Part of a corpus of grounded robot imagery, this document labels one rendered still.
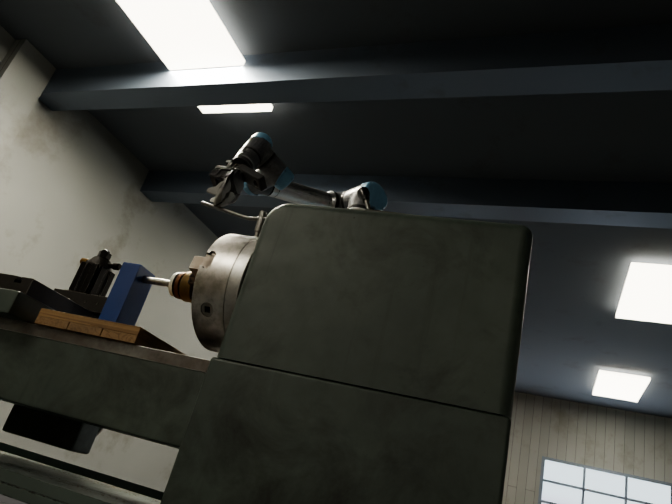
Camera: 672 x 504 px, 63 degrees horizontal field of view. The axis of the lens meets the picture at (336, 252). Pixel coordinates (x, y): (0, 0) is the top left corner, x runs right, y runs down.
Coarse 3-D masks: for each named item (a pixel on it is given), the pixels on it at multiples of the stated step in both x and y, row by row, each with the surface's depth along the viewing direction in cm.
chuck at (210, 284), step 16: (224, 240) 138; (240, 240) 137; (224, 256) 132; (208, 272) 131; (224, 272) 130; (208, 288) 129; (224, 288) 128; (192, 304) 131; (192, 320) 132; (208, 320) 130; (208, 336) 133
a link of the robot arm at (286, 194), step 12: (252, 192) 192; (264, 192) 192; (276, 192) 193; (288, 192) 195; (300, 192) 198; (312, 192) 202; (324, 192) 206; (336, 192) 210; (312, 204) 203; (324, 204) 205; (336, 204) 207
